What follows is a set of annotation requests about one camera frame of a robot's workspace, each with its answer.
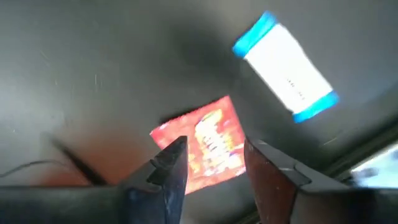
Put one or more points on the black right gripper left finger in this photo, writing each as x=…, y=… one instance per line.
x=161, y=193

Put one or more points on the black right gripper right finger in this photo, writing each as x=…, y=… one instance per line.
x=280, y=193

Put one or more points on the red Skittles packet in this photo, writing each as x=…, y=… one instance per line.
x=214, y=140

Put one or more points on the white blue Hershey's bar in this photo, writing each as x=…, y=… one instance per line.
x=286, y=68

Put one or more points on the black table mat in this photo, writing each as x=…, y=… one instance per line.
x=124, y=77

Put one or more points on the black aluminium table frame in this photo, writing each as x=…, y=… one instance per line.
x=367, y=146

